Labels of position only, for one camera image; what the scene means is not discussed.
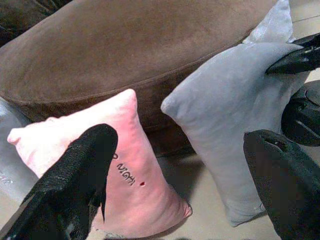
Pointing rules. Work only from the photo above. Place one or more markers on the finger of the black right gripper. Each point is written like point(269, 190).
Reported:
point(295, 61)
point(311, 41)

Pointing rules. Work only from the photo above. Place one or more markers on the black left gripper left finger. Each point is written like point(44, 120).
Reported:
point(67, 190)

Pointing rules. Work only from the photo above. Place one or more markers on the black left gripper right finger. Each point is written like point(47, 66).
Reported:
point(287, 190)

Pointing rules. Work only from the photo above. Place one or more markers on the plain grey velvet pillow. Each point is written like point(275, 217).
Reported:
point(225, 112)

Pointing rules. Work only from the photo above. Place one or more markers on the grey pillow with lettering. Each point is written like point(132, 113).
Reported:
point(11, 160)

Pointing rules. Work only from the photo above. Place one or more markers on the pink pillow with black lettering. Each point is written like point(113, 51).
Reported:
point(147, 180)

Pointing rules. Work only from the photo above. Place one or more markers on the brown suede sofa seat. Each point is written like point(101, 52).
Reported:
point(112, 57)

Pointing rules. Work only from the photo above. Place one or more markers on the dark brown sofa back cushion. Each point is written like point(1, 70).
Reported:
point(27, 15)

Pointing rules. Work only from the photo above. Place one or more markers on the black robot leg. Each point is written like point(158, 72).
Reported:
point(303, 117)

